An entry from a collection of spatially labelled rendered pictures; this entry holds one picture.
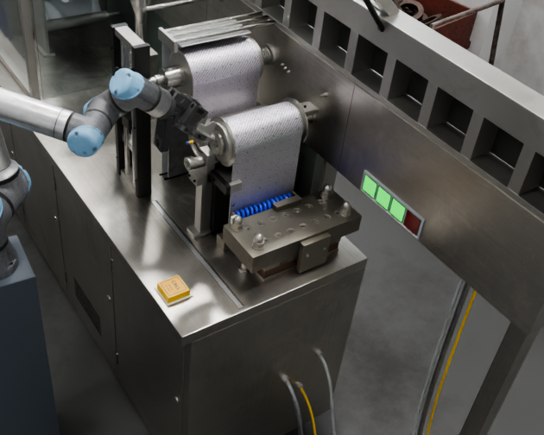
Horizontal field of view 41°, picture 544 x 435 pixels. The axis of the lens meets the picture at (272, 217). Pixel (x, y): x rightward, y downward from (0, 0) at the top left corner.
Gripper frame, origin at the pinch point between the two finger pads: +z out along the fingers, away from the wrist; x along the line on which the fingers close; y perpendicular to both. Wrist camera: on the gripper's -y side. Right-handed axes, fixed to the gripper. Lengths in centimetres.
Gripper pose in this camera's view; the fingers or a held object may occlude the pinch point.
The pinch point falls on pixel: (206, 137)
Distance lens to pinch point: 205.1
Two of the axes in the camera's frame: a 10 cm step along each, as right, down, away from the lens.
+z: 5.7, 2.6, 7.8
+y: 6.0, -7.8, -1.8
